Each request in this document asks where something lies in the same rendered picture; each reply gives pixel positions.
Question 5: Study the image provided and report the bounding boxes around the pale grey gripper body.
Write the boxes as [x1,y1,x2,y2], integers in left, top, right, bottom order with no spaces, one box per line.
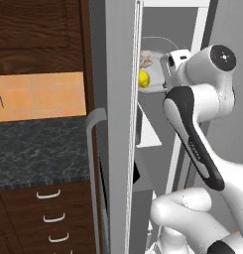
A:
[160,54,181,90]

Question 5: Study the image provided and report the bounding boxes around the yellow lemon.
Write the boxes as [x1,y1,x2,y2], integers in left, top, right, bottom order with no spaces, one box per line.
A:
[138,68,151,89]

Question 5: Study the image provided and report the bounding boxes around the pale garlic bulb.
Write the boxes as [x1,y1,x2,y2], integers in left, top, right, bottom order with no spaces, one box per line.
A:
[139,49,156,71]

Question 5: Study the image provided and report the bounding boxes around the white freezer rack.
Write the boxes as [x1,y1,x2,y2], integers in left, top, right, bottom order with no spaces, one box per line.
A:
[136,101,164,149]

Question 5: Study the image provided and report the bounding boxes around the grey fridge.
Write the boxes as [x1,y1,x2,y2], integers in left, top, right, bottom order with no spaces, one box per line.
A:
[129,0,243,254]

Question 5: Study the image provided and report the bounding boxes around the grey fridge door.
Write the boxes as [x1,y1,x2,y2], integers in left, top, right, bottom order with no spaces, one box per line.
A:
[88,0,144,254]

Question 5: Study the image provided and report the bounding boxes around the dark wooden drawer front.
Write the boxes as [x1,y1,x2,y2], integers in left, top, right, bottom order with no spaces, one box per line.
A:
[6,203,95,234]
[0,180,94,212]
[13,227,97,254]

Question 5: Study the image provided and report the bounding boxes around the dark wooden base cupboard door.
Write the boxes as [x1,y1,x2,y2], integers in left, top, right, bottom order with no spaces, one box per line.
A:
[0,190,16,254]

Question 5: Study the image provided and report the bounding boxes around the grey fridge door handle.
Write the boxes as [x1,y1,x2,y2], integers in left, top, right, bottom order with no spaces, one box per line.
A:
[85,107,109,254]

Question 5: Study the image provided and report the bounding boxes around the dark wooden wall cupboard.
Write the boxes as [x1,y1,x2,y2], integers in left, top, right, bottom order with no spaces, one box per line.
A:
[0,0,91,75]

